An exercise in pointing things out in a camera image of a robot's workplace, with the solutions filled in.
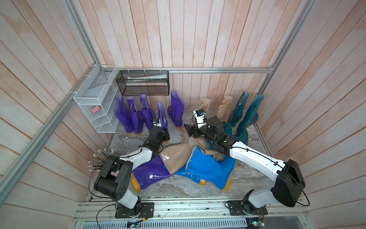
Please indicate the teal rain boot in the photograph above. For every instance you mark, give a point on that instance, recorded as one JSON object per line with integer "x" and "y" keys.
{"x": 237, "y": 112}
{"x": 251, "y": 115}
{"x": 242, "y": 135}

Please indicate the beige rain boot upright right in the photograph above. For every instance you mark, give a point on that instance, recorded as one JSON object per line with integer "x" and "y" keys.
{"x": 222, "y": 112}

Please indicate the beige rain boot upright left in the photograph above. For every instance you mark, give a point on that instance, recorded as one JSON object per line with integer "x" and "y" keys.
{"x": 205, "y": 104}

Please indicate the white wire wall shelf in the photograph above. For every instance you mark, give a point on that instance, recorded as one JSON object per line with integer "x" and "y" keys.
{"x": 98, "y": 89}

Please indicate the beige rain boot upright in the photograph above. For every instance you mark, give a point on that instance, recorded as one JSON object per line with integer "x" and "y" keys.
{"x": 205, "y": 104}
{"x": 222, "y": 112}

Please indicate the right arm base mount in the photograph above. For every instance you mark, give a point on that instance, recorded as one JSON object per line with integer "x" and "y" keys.
{"x": 244, "y": 207}

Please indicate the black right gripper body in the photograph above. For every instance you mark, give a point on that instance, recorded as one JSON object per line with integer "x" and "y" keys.
{"x": 204, "y": 132}

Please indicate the blue rain boot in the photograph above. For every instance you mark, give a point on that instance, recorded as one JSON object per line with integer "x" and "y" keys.
{"x": 208, "y": 169}
{"x": 184, "y": 173}

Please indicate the blue rain boot rear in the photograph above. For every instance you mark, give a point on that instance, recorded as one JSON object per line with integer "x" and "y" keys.
{"x": 184, "y": 173}

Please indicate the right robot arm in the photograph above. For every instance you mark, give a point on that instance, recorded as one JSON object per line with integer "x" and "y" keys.
{"x": 288, "y": 181}

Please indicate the pink eraser block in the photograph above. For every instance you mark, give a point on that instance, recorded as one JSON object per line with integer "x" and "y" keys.
{"x": 96, "y": 109}

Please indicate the purple rain boot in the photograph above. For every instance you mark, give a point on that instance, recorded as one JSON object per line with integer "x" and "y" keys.
{"x": 148, "y": 113}
{"x": 149, "y": 173}
{"x": 123, "y": 115}
{"x": 162, "y": 121}
{"x": 136, "y": 116}
{"x": 176, "y": 109}

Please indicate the blue rain boot front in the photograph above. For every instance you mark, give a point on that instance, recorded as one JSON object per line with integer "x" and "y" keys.
{"x": 208, "y": 169}

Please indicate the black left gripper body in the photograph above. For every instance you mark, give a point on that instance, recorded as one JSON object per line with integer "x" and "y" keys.
{"x": 165, "y": 136}

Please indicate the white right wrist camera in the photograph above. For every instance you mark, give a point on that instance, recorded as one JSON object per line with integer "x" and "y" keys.
{"x": 199, "y": 116}

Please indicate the black mesh wall basket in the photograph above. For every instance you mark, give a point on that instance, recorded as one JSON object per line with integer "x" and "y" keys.
{"x": 136, "y": 89}

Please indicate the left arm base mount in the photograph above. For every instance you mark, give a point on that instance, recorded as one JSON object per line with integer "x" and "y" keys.
{"x": 142, "y": 210}

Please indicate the beige rain boot lying small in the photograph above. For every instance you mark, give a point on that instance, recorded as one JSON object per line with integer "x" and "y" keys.
{"x": 200, "y": 142}

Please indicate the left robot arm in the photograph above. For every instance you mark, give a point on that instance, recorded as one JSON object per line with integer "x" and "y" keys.
{"x": 114, "y": 177}

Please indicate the purple rain boot back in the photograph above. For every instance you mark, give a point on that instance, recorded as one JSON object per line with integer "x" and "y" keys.
{"x": 176, "y": 109}

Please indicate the beige rain boot lying large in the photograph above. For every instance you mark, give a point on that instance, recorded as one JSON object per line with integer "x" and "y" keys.
{"x": 176, "y": 156}

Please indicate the paper sheet in basket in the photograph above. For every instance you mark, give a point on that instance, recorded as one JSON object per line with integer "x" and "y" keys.
{"x": 147, "y": 78}

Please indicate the cup of pens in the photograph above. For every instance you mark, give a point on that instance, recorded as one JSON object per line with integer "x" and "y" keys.
{"x": 101, "y": 157}

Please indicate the purple rain boot lying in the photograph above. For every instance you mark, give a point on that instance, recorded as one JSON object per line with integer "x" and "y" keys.
{"x": 149, "y": 173}

